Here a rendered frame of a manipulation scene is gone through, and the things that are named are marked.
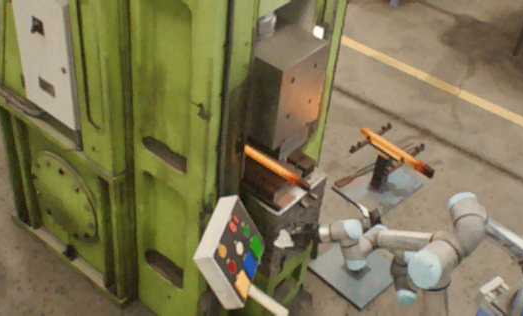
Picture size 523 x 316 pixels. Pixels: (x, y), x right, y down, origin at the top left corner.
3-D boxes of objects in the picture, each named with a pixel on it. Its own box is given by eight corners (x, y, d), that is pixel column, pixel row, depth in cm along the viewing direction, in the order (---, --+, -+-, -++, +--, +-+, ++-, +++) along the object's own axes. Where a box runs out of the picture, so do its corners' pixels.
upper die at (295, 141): (306, 140, 326) (309, 124, 320) (278, 162, 314) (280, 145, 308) (235, 99, 345) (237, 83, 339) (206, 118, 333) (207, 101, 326)
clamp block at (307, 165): (315, 170, 351) (317, 160, 347) (304, 179, 346) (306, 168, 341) (295, 158, 356) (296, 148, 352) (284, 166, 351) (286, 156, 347)
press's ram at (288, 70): (327, 111, 328) (341, 33, 302) (273, 150, 305) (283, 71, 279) (255, 71, 347) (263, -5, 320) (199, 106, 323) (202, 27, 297)
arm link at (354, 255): (376, 259, 285) (368, 233, 282) (357, 273, 279) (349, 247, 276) (362, 256, 291) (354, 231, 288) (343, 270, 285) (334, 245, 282)
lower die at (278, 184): (299, 182, 343) (302, 169, 338) (272, 204, 331) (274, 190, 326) (232, 141, 362) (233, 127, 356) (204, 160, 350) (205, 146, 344)
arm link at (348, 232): (360, 244, 275) (353, 224, 273) (333, 248, 280) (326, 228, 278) (365, 235, 282) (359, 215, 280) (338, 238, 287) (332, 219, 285)
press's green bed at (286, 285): (303, 294, 410) (314, 237, 379) (260, 335, 387) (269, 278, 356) (229, 242, 434) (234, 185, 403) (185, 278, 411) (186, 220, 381)
